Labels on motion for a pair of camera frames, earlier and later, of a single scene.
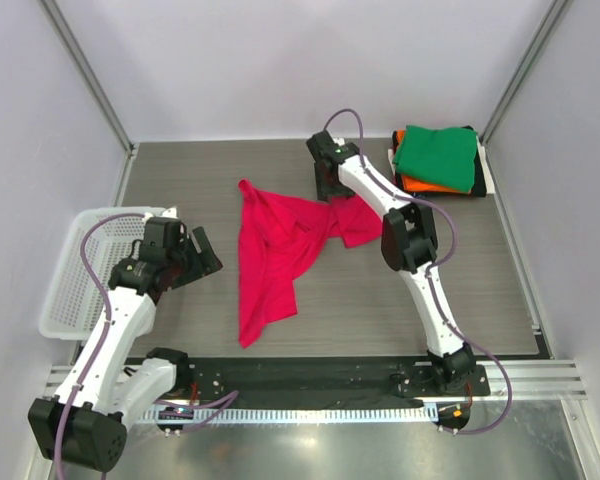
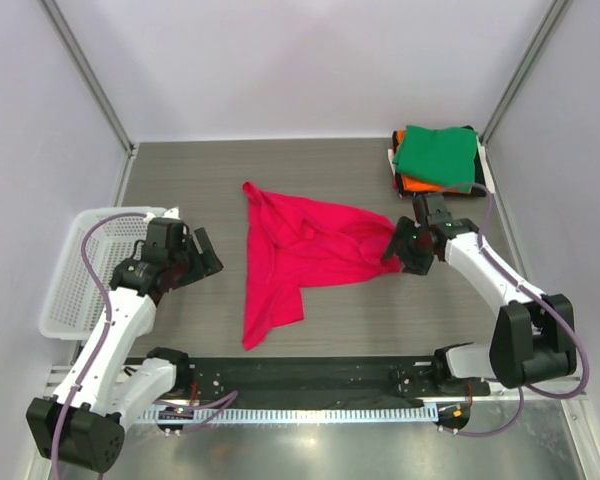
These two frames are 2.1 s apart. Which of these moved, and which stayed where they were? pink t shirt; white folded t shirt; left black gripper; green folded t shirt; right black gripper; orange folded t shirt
Moved: right black gripper; pink t shirt
Stayed: white folded t shirt; orange folded t shirt; green folded t shirt; left black gripper
